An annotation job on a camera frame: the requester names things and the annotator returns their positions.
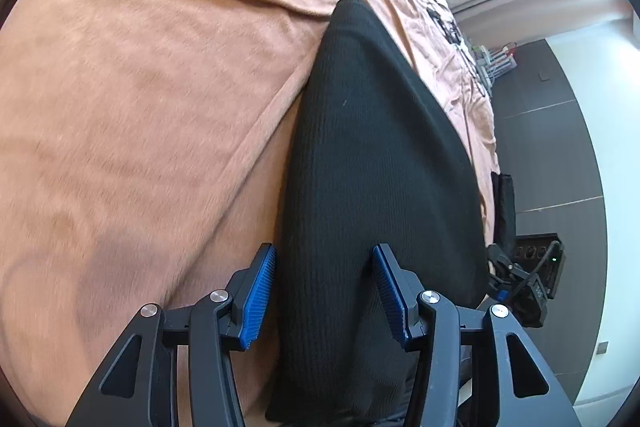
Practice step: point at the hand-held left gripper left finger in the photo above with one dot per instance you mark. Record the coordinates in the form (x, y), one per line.
(257, 302)

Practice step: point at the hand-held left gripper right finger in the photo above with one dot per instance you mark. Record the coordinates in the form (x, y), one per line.
(392, 302)

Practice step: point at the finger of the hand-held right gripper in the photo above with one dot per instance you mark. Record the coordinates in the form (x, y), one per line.
(500, 264)

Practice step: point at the black pants with floral waistband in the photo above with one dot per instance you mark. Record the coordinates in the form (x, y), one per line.
(360, 132)

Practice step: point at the black power strip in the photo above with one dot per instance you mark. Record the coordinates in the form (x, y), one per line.
(547, 252)

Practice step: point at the black hanging cloth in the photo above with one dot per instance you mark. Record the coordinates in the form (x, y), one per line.
(504, 207)

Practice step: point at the orange blanket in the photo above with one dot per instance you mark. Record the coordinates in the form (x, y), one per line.
(125, 107)

